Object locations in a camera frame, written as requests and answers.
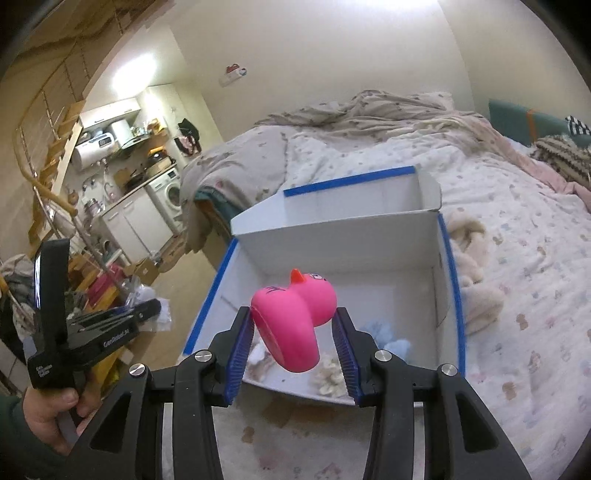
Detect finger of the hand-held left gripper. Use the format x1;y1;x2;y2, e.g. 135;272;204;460
67;298;162;340

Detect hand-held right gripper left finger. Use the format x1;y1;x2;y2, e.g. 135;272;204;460
60;305;256;480

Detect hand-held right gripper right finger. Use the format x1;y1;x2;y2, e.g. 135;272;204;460
332;308;534;480

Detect cream plush toy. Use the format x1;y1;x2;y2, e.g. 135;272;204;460
311;357;347;397

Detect light blue plush toy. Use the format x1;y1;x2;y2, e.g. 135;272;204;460
360;320;414;365

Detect pink rubber duck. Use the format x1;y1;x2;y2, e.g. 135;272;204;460
250;268;337;374

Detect blue and white cardboard box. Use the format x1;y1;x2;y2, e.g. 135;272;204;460
182;165;467;407

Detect person's left forearm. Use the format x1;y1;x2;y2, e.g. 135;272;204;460
0;392;70;480

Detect person's left hand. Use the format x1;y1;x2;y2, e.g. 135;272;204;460
22;364;102;455

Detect brown cardboard box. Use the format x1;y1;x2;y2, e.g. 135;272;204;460
134;256;162;284

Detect pile of clothes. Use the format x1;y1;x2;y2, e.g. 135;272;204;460
0;254;38;333

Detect white base cabinet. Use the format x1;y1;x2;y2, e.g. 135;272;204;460
100;189;172;264

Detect teal padded footboard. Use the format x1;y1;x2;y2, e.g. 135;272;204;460
194;191;234;243

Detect white washing machine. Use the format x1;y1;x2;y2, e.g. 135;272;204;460
145;167;185;227

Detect beige plush toy on bed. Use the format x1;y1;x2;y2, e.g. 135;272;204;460
447;210;506;335

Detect white water heater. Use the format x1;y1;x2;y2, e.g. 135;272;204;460
73;131;116;172

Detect wooden staircase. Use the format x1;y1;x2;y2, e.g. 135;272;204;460
14;92;93;250

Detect white cylinder appliance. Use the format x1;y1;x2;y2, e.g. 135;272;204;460
111;119;134;145

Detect hanging clothes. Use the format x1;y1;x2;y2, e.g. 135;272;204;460
177;119;202;155

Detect bed with patterned sheet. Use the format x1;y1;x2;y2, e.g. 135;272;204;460
203;124;591;480

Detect grey printed duvet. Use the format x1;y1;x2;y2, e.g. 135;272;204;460
180;90;490;217

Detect pink blanket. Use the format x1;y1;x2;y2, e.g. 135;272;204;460
462;113;591;208

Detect teal padded headboard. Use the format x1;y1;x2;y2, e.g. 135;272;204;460
488;98;591;148

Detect striped knitted pillow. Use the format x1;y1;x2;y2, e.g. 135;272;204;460
529;135;591;190

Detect white wall cabinet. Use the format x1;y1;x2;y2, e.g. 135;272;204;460
79;97;141;130

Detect red and white wall ornament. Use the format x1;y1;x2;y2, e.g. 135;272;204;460
219;62;247;86

